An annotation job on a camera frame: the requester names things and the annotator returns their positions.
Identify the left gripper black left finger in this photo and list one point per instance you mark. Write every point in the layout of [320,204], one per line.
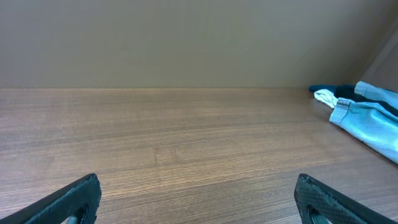
[75,203]

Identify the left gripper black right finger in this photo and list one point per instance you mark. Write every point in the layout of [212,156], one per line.
[318,203]

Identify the light blue denim shorts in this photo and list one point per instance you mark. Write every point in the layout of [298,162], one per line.
[369,122]

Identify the white cloth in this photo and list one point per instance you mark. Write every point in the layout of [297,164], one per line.
[327,97]

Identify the dark blue garment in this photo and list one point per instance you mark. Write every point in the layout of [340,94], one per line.
[314,88]

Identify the black garment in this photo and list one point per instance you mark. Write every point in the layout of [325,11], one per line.
[347,91]

